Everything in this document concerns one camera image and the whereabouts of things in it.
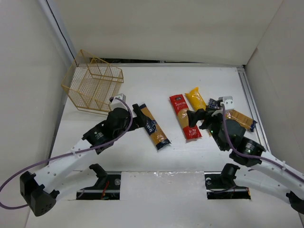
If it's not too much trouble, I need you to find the aluminium rail right edge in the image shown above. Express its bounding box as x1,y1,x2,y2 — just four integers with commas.
237,66,271,152

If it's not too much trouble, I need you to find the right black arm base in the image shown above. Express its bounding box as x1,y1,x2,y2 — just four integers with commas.
204,163,251,200

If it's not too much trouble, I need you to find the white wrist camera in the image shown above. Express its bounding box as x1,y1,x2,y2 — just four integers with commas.
110,94,127,111
218,96,234,111

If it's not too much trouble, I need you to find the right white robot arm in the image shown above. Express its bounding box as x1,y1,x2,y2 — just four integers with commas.
187,109,304,214

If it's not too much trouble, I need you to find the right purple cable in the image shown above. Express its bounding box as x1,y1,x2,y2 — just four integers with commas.
220,102,304,183

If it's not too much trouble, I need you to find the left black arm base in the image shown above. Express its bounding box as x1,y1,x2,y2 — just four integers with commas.
76,164,122,200

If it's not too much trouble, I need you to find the blue patterned spaghetti bag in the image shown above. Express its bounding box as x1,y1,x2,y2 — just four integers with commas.
208,98,257,132

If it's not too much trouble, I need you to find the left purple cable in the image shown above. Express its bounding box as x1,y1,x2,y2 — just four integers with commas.
0,96,133,210

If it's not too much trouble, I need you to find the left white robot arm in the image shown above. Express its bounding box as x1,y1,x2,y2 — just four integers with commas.
19,104,146,217

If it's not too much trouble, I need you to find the red spaghetti bag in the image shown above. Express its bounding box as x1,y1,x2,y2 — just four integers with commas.
169,94,201,140

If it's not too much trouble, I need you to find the navy label spaghetti bag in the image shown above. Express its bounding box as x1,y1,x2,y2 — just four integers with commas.
139,104,171,150

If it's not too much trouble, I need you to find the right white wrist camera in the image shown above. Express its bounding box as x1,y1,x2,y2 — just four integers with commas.
218,96,234,111

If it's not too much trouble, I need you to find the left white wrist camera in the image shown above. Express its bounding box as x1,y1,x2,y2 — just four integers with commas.
110,94,127,111

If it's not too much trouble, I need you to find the yellow wire mesh basket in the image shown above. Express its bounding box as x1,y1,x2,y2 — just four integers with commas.
61,49,124,115

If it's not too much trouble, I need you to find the purple cable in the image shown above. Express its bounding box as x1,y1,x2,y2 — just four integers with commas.
220,102,304,183
0,96,133,210

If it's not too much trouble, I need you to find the yellow spaghetti bag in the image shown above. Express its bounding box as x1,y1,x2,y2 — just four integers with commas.
185,87,207,111

